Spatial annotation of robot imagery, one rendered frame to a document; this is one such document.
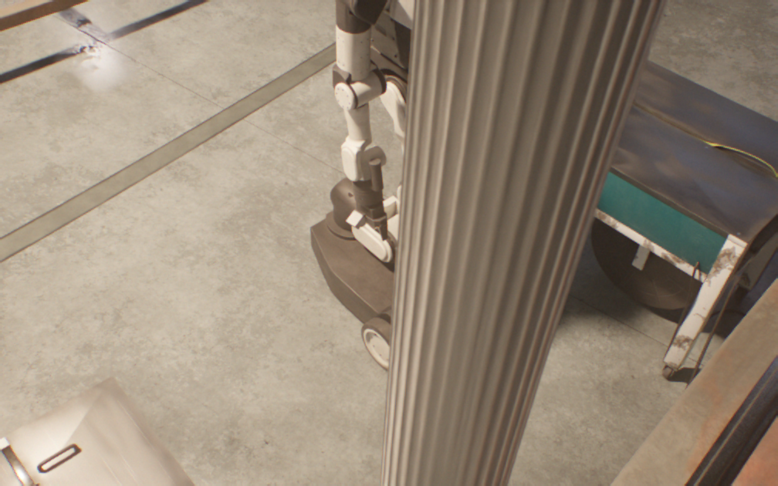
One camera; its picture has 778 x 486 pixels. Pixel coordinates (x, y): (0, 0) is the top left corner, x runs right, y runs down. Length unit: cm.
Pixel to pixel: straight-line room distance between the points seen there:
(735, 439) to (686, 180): 95
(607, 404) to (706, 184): 83
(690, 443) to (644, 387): 107
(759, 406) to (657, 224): 80
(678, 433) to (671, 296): 118
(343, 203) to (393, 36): 90
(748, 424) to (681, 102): 129
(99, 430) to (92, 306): 124
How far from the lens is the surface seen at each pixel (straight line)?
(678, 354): 297
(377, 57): 245
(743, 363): 218
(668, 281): 309
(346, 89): 223
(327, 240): 307
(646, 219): 270
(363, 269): 297
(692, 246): 266
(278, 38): 437
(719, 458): 198
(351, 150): 236
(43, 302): 328
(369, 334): 287
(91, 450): 201
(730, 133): 292
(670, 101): 298
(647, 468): 194
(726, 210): 264
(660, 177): 267
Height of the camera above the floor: 243
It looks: 48 degrees down
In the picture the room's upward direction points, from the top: 5 degrees clockwise
